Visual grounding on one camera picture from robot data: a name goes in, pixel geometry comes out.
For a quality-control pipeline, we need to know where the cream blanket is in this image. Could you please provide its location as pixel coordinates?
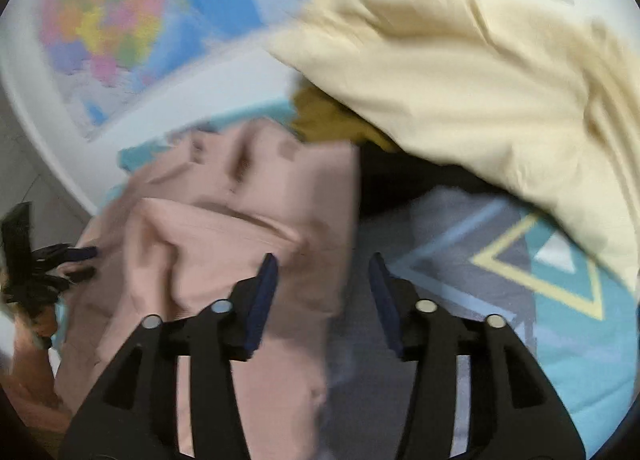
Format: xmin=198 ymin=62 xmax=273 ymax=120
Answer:
xmin=271 ymin=0 xmax=639 ymax=285

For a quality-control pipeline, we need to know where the pink garment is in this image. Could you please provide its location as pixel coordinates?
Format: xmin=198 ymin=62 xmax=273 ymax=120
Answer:
xmin=55 ymin=119 xmax=358 ymax=459

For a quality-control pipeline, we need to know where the teal geometric bed sheet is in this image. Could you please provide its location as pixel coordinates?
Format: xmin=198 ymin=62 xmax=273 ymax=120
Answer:
xmin=98 ymin=99 xmax=640 ymax=460

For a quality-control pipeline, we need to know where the colourful wall map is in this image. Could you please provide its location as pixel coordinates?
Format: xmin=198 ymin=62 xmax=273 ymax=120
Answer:
xmin=38 ymin=0 xmax=303 ymax=138

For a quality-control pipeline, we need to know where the mustard yellow garment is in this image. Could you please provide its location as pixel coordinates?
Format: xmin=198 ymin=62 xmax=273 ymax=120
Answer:
xmin=290 ymin=84 xmax=399 ymax=152

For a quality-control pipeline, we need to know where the person in dark cap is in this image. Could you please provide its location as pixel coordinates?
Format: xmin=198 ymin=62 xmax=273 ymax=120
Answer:
xmin=1 ymin=202 xmax=99 ymax=435

